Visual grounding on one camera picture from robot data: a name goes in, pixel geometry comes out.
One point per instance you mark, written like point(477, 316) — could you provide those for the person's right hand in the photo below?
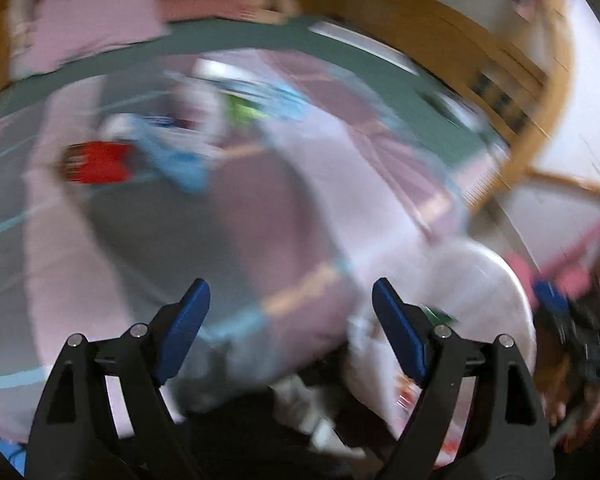
point(555, 395)

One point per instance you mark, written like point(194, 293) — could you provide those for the green plastic wrapper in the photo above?
point(197, 107)

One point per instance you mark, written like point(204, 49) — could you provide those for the pink pillow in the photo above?
point(90, 20)

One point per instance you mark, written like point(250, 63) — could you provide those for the plaid pink blanket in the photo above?
point(280, 200)

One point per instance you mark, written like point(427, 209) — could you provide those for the green bed mat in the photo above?
point(260, 35)

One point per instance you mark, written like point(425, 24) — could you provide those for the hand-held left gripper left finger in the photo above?
point(189, 320)

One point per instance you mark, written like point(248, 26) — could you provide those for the white crumpled tissue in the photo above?
point(120, 127)

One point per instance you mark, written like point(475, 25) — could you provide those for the red packet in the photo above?
point(97, 162)

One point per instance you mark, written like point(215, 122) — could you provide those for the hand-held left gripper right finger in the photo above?
point(399, 330)

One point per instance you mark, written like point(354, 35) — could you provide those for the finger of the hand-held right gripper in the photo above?
point(550, 297)

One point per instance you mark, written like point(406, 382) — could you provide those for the wooden bed frame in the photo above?
point(480, 25)

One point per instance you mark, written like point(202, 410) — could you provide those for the light blue cloth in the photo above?
point(172, 157)
point(287, 101)

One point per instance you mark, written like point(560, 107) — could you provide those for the white lined waste bin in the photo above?
point(470, 290)

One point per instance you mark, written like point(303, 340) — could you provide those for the light green packet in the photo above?
point(244, 109)

